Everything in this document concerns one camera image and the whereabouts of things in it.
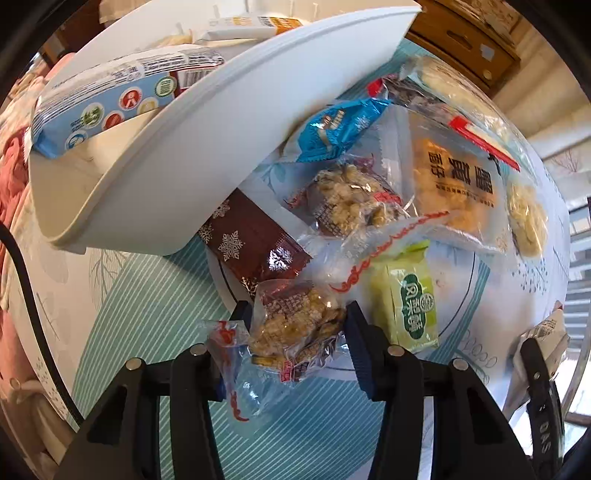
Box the green pineapple cake pack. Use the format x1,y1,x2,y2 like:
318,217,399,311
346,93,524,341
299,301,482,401
368,240,439,353

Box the red white snack bag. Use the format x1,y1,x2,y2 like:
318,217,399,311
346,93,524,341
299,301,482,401
502,301,570,420

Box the peanut brittle clear pack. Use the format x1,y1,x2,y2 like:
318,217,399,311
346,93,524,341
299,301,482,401
277,157,452,294

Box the clear bag orange cookies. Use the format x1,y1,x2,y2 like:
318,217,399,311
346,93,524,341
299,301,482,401
377,105,511,255

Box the small round rice cracker pack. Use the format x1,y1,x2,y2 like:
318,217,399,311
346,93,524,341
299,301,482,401
507,182,548,258

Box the blue foil candy pack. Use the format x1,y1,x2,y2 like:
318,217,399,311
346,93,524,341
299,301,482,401
283,98,391,163

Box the blue biscuit pack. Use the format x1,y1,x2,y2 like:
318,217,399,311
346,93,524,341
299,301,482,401
32,44,225,159

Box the white orange oats bar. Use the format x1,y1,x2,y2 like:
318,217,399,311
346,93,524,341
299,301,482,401
195,15,310,42

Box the bread pack clear wrapper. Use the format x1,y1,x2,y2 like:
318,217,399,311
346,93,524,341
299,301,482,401
401,56,526,155

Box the clear pack yellow crackers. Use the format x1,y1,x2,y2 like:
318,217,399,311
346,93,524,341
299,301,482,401
150,30,193,48

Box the leaf print tablecloth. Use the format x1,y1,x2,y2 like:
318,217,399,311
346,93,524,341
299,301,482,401
0,38,574,480

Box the brown snowflake chocolate pack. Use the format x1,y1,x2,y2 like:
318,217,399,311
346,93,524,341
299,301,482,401
197,189,311,296

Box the pastel floral blanket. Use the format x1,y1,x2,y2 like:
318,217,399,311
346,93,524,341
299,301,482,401
1,57,73,468

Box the white plastic storage bin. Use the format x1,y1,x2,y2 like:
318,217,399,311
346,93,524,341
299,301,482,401
29,1,420,255

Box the red dates zip bag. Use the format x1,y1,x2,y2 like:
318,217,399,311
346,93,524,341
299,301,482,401
366,74,522,171

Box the wooden desk with drawers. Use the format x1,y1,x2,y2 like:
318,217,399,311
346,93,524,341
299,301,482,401
407,0,520,97

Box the black cable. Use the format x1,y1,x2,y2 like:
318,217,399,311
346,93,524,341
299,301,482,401
0,221,86,428

